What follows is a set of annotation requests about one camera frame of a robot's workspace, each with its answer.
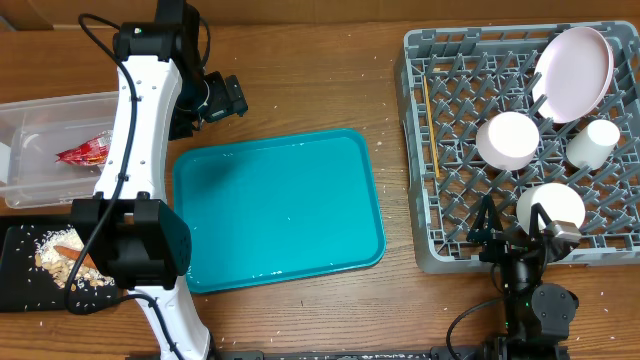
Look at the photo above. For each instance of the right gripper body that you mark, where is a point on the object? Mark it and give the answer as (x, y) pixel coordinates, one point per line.
(502, 247)

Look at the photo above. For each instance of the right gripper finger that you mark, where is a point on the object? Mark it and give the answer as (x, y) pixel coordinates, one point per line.
(538, 220)
(487, 222)

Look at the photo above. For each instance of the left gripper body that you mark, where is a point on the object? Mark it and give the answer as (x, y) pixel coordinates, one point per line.
(209, 99)

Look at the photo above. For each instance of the pale green bowl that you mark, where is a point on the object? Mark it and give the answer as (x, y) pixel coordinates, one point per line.
(559, 201)

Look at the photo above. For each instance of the small white plate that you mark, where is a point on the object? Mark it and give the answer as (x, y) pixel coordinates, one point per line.
(508, 141)

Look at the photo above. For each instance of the white upturned cup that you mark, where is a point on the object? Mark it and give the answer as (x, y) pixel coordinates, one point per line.
(592, 146)

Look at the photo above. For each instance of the wooden chopstick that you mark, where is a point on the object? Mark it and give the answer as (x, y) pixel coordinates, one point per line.
(434, 149)

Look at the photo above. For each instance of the red snack wrapper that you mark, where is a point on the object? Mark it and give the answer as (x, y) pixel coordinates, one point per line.
(93, 152)

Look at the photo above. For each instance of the large white plate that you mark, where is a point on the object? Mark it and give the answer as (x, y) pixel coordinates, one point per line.
(575, 69)

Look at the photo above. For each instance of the orange carrot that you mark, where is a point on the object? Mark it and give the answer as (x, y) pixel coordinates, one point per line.
(74, 255)

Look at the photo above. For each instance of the rice and peanut scraps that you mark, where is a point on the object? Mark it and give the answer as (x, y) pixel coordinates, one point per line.
(59, 267)

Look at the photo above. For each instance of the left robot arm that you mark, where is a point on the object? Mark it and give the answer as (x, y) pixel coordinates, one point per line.
(127, 228)

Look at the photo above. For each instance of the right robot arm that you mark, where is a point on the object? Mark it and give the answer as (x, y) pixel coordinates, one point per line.
(537, 314)

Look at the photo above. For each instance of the grey dishwasher rack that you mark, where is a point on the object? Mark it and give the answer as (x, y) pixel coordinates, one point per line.
(476, 73)

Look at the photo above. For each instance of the black waste tray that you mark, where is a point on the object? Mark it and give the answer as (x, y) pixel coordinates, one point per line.
(24, 288)

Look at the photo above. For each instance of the teal plastic tray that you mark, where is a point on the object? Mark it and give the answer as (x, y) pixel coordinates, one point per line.
(278, 209)

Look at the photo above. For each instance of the clear plastic bin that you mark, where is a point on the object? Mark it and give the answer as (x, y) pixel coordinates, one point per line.
(33, 133)

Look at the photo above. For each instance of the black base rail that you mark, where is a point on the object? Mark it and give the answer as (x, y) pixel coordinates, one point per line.
(435, 353)

